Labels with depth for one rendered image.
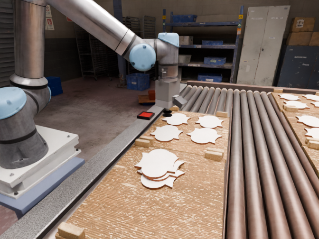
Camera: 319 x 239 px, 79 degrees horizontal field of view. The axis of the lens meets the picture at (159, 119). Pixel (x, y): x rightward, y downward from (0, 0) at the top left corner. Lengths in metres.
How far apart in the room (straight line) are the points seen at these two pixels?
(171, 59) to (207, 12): 5.16
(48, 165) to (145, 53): 0.53
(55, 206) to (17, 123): 0.28
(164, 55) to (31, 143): 0.54
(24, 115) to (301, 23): 5.31
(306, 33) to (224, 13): 1.87
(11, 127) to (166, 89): 0.51
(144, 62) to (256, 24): 4.76
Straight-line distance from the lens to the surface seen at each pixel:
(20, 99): 0.73
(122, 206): 0.55
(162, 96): 0.75
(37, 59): 0.80
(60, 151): 0.83
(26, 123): 0.75
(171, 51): 0.72
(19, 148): 0.77
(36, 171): 0.79
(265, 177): 0.74
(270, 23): 5.27
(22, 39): 0.79
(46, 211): 0.63
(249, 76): 5.32
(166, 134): 0.83
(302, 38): 5.53
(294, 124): 1.16
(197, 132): 0.87
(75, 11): 0.59
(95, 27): 0.59
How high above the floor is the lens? 1.34
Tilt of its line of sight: 24 degrees down
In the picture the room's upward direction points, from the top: straight up
